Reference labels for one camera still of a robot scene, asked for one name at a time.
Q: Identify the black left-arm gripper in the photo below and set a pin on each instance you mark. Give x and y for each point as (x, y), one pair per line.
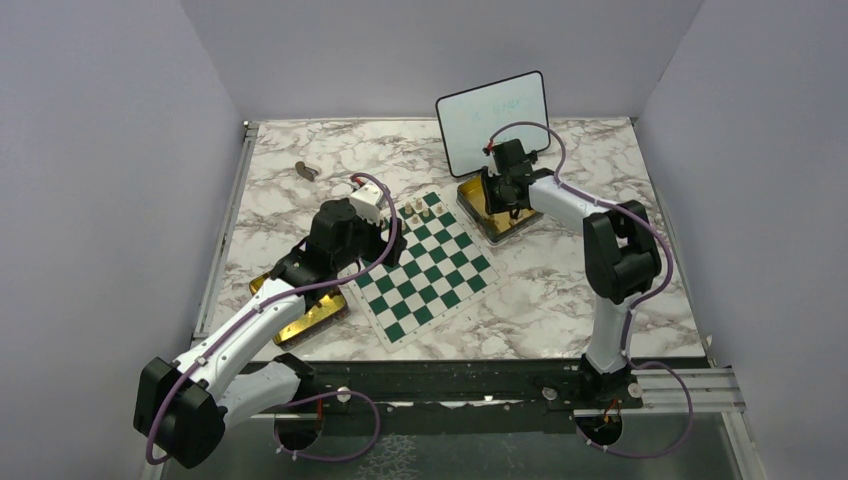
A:
(380, 245)

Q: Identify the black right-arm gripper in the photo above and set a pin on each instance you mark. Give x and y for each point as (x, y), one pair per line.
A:
(492, 206)

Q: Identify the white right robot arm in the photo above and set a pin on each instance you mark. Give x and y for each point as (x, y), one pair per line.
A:
(620, 253)

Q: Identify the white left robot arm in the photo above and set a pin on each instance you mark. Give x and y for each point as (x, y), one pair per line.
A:
(252, 331)

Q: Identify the green white chess mat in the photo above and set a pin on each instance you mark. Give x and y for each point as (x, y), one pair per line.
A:
(442, 272)

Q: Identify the small whiteboard with stand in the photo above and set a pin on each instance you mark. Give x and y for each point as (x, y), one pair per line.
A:
(468, 118)

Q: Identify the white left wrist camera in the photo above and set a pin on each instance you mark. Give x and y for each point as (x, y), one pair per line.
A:
(368, 201)

